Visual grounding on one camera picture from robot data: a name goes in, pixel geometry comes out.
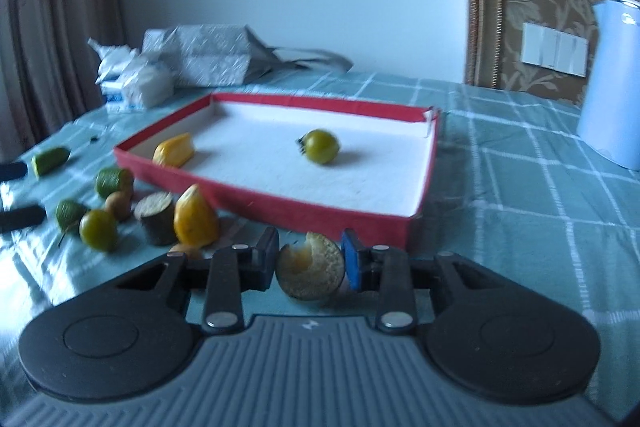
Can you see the notched sugarcane piece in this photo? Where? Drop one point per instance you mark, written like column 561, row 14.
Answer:
column 310, row 269

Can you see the green tomato with stem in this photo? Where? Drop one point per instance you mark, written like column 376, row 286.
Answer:
column 321, row 147

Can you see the white wall switch panel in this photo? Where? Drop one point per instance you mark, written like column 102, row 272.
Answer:
column 555, row 49

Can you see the white electric kettle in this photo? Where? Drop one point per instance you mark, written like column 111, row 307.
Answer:
column 612, row 82

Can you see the tissue pack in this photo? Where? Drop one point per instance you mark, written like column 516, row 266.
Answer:
column 135, row 82

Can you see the yellow fruit wedge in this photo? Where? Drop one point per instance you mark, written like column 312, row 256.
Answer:
column 195, row 218
column 173, row 150

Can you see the brown curtain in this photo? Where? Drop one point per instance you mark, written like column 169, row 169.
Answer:
column 55, row 32

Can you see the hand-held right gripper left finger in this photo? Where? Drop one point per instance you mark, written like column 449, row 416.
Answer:
column 269, row 259

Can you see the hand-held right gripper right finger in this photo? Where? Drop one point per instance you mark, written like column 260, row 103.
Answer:
column 351, row 263

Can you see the dark green fruit wedge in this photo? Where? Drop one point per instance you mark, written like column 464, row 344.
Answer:
column 70, row 213

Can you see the silver patterned gift bag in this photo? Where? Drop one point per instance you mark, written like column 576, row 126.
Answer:
column 210, row 57

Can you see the green cucumber piece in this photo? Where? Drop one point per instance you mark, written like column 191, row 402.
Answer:
column 50, row 161
column 114, row 182

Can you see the red cardboard box tray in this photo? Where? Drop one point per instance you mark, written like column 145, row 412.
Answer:
column 330, row 172

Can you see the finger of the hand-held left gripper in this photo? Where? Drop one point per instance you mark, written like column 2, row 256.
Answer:
column 12, row 171
column 22, row 218

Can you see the green checked tablecloth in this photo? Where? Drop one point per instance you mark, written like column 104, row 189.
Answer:
column 515, row 167

